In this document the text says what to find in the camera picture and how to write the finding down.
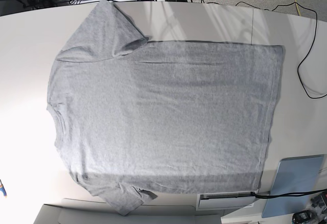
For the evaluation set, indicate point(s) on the black device bottom right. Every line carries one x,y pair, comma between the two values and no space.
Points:
305,216

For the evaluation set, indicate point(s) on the blue orange tool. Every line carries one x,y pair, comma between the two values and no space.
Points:
2,189

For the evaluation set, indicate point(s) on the blue-grey flat panel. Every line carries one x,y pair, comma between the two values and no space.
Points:
297,174

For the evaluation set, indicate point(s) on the grey T-shirt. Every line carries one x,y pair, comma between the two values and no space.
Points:
134,117

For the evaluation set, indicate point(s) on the white cable tray box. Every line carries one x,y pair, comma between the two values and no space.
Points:
224,201

